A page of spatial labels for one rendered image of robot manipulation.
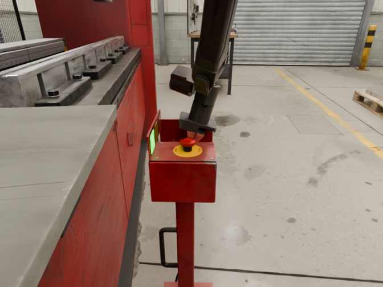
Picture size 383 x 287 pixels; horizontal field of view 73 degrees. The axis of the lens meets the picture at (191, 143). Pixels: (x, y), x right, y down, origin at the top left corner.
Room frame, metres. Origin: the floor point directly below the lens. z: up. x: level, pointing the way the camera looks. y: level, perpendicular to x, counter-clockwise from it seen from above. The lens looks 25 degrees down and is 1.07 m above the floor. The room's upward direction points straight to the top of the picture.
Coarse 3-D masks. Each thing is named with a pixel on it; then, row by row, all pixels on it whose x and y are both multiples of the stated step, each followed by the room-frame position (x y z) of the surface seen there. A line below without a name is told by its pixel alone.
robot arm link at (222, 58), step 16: (208, 0) 0.50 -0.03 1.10; (224, 0) 0.49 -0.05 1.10; (208, 16) 0.52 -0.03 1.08; (224, 16) 0.50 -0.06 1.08; (208, 32) 0.54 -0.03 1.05; (224, 32) 0.52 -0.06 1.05; (208, 48) 0.55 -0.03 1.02; (224, 48) 0.56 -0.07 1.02; (208, 64) 0.57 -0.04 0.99; (224, 64) 0.62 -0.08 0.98
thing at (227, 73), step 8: (192, 0) 4.79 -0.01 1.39; (192, 8) 4.80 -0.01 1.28; (192, 24) 4.80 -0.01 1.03; (192, 32) 4.93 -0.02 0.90; (232, 32) 4.93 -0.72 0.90; (192, 40) 4.18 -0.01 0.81; (232, 40) 4.13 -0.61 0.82; (192, 48) 4.18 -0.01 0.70; (232, 48) 4.13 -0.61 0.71; (192, 56) 4.18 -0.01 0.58; (232, 56) 4.12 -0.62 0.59; (192, 64) 4.18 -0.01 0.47; (232, 64) 4.12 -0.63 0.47; (224, 72) 4.55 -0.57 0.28
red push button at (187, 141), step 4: (180, 140) 0.57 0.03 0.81; (184, 140) 0.56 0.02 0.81; (188, 140) 0.56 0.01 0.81; (192, 140) 0.57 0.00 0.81; (180, 144) 0.56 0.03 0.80; (184, 144) 0.55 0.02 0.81; (188, 144) 0.55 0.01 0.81; (192, 144) 0.55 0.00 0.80; (184, 148) 0.56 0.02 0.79; (188, 148) 0.56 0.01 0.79
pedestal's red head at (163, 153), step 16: (160, 112) 0.71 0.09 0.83; (176, 128) 0.71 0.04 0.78; (160, 144) 0.60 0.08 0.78; (176, 144) 0.60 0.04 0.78; (208, 144) 0.60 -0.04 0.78; (160, 160) 0.52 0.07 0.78; (176, 160) 0.52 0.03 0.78; (192, 160) 0.52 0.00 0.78; (208, 160) 0.52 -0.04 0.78; (160, 176) 0.52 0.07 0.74; (176, 176) 0.52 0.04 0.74; (192, 176) 0.52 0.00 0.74; (208, 176) 0.51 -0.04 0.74; (160, 192) 0.52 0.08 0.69; (176, 192) 0.52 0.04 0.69; (192, 192) 0.52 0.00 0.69; (208, 192) 0.51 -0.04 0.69
